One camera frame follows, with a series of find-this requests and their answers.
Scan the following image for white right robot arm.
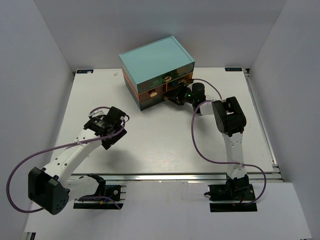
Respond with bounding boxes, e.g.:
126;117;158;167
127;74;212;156
166;82;247;180

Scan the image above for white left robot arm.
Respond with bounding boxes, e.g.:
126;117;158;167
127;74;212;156
28;106;129;215

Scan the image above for teal drawer cabinet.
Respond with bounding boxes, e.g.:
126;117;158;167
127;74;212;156
119;36;195;111

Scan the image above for left blue label sticker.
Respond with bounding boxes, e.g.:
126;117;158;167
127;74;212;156
76;69;94;74

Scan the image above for blue label sticker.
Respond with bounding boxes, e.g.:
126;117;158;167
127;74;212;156
76;69;94;74
224;67;243;72

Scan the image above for right blue label sticker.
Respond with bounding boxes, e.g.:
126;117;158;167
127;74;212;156
224;67;243;72

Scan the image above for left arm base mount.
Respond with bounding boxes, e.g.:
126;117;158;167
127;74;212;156
73;173;127;210

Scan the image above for aluminium table right rail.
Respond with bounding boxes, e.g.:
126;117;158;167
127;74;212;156
242;68;285;182

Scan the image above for aluminium table rail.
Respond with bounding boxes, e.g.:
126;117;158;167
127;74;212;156
242;68;285;182
70;172;282;181

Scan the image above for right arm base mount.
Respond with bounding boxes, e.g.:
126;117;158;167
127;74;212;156
204;184;258;213

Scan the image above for aluminium table front rail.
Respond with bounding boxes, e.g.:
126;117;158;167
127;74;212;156
70;172;282;181

